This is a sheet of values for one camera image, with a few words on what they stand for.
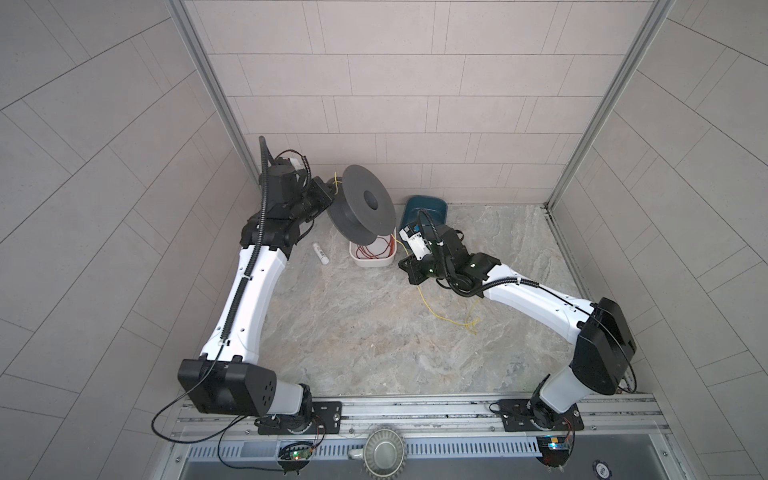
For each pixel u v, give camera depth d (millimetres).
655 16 711
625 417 723
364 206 699
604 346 422
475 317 885
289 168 540
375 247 1026
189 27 727
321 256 991
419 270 694
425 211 1094
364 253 996
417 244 702
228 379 371
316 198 617
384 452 666
